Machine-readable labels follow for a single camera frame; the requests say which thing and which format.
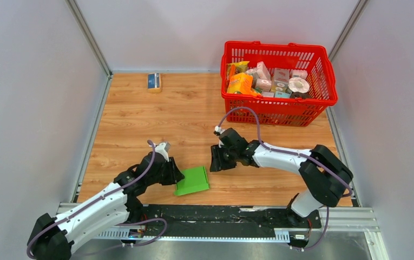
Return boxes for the red shopping basket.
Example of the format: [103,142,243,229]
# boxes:
[221,41,338,127]

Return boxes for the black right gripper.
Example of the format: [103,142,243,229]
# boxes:
[209,144,238,173]

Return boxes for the orange snack box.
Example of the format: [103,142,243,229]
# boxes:
[227,73,253,95]

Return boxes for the round tape roll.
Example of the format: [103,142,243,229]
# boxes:
[288,77,310,93]

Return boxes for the green paper box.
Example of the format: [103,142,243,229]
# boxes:
[174,166,210,196]

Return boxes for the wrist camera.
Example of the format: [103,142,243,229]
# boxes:
[214,126,225,147]
[155,142,170,161]

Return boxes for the red white carton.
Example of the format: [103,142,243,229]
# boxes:
[272,68,290,84]

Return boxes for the yellow snack bag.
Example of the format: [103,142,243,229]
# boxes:
[226,61,249,80]

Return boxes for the white perforated cable tray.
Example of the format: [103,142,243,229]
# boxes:
[95,228,291,243]

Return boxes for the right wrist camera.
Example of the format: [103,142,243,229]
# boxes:
[214,126,225,147]

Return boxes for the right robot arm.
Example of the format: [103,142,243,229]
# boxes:
[210,126,353,227]

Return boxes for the blue yellow sponge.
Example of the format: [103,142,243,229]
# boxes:
[147,73,162,93]

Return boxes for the pink white tissue pack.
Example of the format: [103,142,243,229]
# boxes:
[256,61,271,81]

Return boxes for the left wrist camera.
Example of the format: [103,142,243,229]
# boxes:
[155,142,170,161]

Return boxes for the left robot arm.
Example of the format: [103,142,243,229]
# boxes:
[27,152,185,259]

